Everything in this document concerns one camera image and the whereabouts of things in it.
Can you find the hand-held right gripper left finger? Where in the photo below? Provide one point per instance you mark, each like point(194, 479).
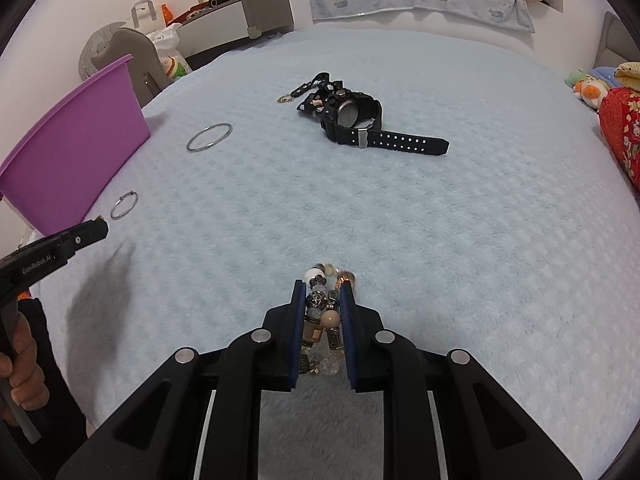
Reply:
point(299, 330)

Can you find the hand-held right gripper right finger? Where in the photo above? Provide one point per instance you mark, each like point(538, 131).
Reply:
point(350, 330)

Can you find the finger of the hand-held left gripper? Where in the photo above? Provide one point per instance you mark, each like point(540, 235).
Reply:
point(87, 232)

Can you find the small silver hoop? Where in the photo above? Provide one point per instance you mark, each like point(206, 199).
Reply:
point(112, 214)

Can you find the purple plastic basin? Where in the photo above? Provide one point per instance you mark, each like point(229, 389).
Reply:
point(75, 150)

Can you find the large silver bangle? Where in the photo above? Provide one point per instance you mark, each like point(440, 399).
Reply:
point(188, 145)

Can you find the black wrist watch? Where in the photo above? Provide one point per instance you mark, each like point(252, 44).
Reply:
point(400, 141)

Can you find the person's left hand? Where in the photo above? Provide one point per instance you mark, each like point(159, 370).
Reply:
point(22, 355)

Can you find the cloth covered fan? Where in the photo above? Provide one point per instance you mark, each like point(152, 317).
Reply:
point(92, 45)

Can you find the printed plastic bag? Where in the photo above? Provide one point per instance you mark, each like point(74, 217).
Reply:
point(172, 62)

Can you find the grey chair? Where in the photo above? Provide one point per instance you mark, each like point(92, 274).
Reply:
point(130, 42)

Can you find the white tote bag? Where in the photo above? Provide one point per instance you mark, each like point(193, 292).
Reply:
point(142, 17)

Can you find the small green plush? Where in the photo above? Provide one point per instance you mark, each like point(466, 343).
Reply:
point(575, 78)

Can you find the red printed quilt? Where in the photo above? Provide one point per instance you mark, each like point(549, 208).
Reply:
point(622, 130)

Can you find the white orange duck plush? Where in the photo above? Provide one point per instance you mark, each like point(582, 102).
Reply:
point(590, 91)

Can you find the small blue pillow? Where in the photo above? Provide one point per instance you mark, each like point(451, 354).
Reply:
point(605, 74)

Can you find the yellow striped blanket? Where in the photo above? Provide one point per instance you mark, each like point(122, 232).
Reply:
point(631, 71)

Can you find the grey headboard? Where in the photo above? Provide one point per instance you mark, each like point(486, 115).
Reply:
point(612, 40)

